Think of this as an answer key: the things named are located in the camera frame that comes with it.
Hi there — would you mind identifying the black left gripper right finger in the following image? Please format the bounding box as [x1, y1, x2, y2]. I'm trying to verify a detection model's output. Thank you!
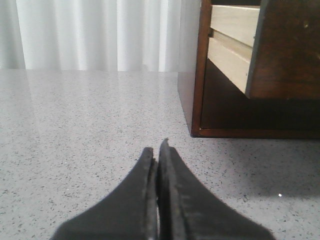
[157, 139, 273, 240]

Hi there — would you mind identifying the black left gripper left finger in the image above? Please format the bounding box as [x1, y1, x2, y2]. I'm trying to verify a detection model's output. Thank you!
[52, 147, 158, 240]

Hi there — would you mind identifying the wooden drawer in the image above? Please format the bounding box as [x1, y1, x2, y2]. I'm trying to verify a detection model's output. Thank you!
[200, 60, 320, 131]
[207, 0, 320, 100]

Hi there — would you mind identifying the dark wooden drawer cabinet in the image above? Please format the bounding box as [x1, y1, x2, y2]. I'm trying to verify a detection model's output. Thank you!
[177, 0, 320, 139]

